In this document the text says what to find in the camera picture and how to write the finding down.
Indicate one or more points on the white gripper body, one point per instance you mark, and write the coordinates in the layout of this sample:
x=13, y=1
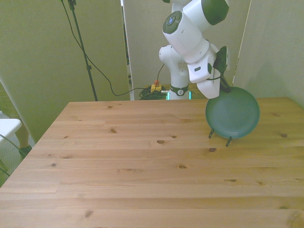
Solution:
x=209, y=89

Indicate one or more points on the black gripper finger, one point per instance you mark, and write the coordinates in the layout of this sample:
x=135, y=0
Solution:
x=226, y=88

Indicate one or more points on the blue round plate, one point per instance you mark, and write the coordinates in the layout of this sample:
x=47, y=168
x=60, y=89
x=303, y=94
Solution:
x=234, y=114

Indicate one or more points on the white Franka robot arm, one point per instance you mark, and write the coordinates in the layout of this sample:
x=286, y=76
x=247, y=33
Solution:
x=185, y=40

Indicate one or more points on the yellow emergency stop box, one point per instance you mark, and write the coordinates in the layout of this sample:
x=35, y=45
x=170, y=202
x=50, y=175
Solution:
x=155, y=87

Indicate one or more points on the black tripod stand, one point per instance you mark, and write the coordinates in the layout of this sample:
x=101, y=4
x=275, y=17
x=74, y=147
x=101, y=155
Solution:
x=82, y=47

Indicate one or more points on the white stool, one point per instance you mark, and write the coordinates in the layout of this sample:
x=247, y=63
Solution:
x=8, y=129

